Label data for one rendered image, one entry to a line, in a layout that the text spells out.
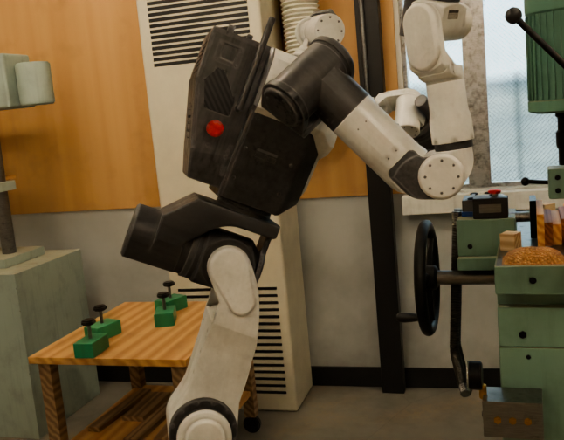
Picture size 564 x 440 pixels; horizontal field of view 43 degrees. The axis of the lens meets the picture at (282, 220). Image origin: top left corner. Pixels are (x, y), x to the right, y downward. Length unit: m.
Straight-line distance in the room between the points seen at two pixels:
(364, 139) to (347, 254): 1.95
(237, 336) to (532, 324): 0.62
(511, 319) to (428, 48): 0.66
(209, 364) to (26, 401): 1.80
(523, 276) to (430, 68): 0.52
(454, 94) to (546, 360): 0.66
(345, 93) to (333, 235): 1.95
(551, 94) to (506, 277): 0.42
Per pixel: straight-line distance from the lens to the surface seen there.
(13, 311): 3.13
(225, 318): 1.46
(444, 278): 1.83
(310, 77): 1.24
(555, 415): 1.71
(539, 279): 1.56
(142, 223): 1.44
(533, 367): 1.67
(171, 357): 2.31
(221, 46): 1.40
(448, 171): 1.23
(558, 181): 1.76
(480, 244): 1.78
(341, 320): 3.26
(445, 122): 1.26
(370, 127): 1.25
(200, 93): 1.39
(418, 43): 1.25
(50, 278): 3.27
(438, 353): 3.25
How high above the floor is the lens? 1.26
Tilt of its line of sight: 9 degrees down
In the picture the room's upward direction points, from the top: 5 degrees counter-clockwise
